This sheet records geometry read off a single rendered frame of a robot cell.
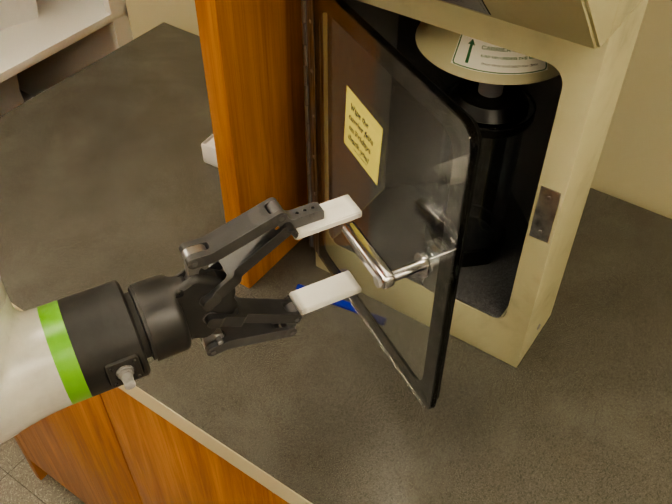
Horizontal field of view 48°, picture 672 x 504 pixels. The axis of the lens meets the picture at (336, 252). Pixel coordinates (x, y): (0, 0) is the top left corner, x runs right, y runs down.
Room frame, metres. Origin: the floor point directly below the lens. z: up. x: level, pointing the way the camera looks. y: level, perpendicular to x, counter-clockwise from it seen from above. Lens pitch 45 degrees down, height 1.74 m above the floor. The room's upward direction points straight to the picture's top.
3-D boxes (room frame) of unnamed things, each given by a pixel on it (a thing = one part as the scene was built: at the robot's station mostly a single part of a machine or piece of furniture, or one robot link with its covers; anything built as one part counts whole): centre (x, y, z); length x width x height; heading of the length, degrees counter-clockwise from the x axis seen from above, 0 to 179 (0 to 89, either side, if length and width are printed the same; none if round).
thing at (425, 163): (0.62, -0.04, 1.19); 0.30 x 0.01 x 0.40; 27
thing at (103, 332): (0.43, 0.20, 1.20); 0.12 x 0.06 x 0.09; 27
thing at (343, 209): (0.53, 0.01, 1.25); 0.07 x 0.03 x 0.01; 117
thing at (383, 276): (0.54, -0.05, 1.20); 0.10 x 0.05 x 0.03; 27
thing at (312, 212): (0.52, 0.04, 1.27); 0.05 x 0.01 x 0.03; 117
